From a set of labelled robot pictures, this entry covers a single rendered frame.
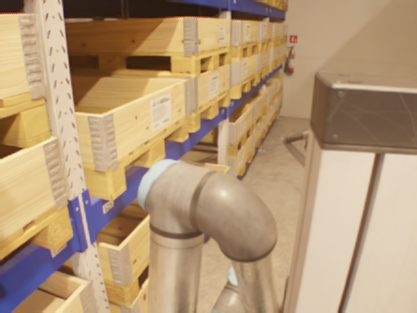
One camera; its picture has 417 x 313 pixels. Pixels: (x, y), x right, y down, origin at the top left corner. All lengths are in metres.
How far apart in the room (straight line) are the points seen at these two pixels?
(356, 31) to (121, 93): 5.41
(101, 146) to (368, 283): 1.06
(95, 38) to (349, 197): 2.12
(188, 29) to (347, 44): 5.16
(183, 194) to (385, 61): 6.49
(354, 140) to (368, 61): 6.66
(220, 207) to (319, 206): 0.32
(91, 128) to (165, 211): 0.68
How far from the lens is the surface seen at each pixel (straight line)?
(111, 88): 2.11
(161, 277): 0.68
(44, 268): 1.20
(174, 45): 1.97
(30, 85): 0.94
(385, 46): 6.90
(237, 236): 0.56
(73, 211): 1.23
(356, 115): 0.22
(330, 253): 0.27
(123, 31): 2.14
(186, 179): 0.59
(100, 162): 1.26
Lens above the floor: 1.81
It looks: 22 degrees down
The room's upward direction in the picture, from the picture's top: straight up
